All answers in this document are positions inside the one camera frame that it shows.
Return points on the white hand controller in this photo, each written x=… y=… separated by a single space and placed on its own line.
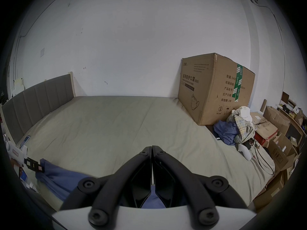
x=245 y=152

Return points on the person's left hand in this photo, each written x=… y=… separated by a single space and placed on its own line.
x=14 y=163

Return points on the wooden shelf with clutter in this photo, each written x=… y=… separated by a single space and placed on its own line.
x=293 y=114

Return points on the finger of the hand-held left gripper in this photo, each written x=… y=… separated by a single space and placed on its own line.
x=33 y=164

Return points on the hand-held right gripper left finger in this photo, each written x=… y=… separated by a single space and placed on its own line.
x=108 y=190

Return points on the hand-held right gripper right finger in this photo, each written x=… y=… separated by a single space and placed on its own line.
x=191 y=188

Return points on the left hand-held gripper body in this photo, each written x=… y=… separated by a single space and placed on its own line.
x=19 y=153

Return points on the grey padded headboard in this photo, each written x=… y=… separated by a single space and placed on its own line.
x=36 y=102

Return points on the red box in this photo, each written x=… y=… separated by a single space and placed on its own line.
x=262 y=138

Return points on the bed with beige sheet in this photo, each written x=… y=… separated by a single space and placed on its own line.
x=108 y=128

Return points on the dark blue shirt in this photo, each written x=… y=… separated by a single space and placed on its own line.
x=60 y=180

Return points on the plaid cloth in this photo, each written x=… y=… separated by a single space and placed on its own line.
x=243 y=128

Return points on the large brown cardboard carton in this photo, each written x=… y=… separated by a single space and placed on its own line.
x=206 y=92

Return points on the crumpled white cloth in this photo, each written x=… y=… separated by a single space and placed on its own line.
x=243 y=112

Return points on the crumpled blue garment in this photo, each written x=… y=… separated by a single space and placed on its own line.
x=225 y=130

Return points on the pile of cardboard cartons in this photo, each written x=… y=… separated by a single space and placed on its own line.
x=278 y=138

